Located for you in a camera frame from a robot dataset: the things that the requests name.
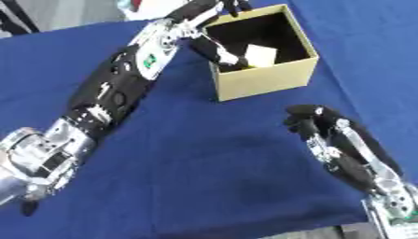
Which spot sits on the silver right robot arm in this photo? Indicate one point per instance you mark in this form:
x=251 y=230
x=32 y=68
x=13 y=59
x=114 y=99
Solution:
x=396 y=208

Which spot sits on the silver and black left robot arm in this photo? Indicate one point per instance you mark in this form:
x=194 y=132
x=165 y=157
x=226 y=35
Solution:
x=109 y=93

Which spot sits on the tan cardboard box black inside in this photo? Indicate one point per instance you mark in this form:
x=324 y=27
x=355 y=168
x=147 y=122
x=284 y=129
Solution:
x=261 y=56

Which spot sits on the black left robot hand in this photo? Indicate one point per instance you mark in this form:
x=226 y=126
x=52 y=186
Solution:
x=209 y=46

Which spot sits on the white block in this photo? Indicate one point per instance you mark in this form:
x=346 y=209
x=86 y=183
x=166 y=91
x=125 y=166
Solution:
x=261 y=56

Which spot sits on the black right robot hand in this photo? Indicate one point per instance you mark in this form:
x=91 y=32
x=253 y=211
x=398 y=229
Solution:
x=343 y=149

